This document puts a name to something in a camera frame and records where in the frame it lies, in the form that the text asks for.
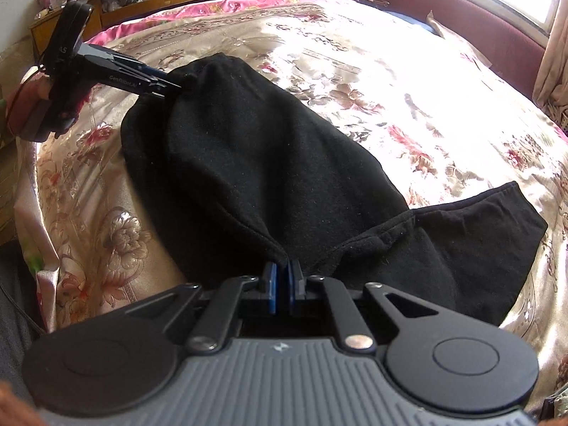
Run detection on person's left hand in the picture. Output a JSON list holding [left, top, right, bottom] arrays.
[[7, 73, 52, 137]]

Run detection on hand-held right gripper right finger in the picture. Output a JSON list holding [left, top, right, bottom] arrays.
[[288, 260, 444, 350]]

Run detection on beige curtain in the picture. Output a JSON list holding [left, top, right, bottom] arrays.
[[531, 20, 568, 131]]

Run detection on black pants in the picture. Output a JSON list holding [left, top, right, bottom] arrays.
[[121, 52, 548, 327]]

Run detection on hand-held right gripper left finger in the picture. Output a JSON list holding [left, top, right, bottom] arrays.
[[151, 263, 278, 350]]

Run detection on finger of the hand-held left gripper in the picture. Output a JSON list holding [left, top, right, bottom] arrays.
[[105, 50, 184, 90], [137, 84, 179, 99]]

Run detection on maroon bed headboard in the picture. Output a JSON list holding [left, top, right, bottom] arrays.
[[359, 0, 547, 100]]

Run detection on floral satin bedspread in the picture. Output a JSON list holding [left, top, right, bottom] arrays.
[[13, 0, 568, 413]]

